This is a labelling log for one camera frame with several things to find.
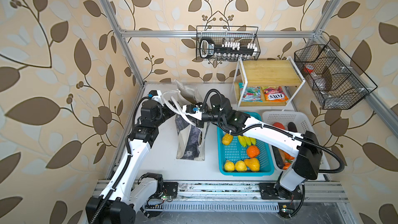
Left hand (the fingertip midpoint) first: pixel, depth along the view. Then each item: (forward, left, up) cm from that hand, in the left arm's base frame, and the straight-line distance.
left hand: (179, 101), depth 74 cm
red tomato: (+2, -57, -23) cm, 62 cm away
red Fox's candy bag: (+14, -53, -9) cm, 56 cm away
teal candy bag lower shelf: (+14, -39, -9) cm, 43 cm away
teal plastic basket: (-13, -30, -29) cm, 44 cm away
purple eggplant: (+2, -66, -25) cm, 70 cm away
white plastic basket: (+4, -70, -20) cm, 73 cm away
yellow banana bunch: (-9, -36, -24) cm, 45 cm away
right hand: (-8, -3, +2) cm, 9 cm away
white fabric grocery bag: (-13, -6, -13) cm, 19 cm away
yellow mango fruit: (-8, -25, -24) cm, 36 cm away
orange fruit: (-15, -38, -22) cm, 47 cm away
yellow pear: (-21, -38, -22) cm, 49 cm away
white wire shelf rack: (+10, -43, +4) cm, 44 cm away
